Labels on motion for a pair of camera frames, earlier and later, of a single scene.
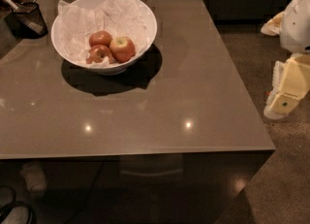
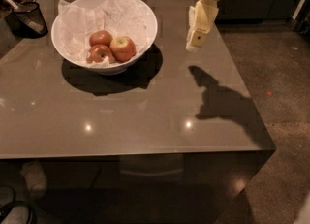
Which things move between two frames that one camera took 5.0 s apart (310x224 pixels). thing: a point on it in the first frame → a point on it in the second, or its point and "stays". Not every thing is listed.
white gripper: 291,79 → 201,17
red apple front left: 98,52 stays
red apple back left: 100,37 stays
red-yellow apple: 122,48 stays
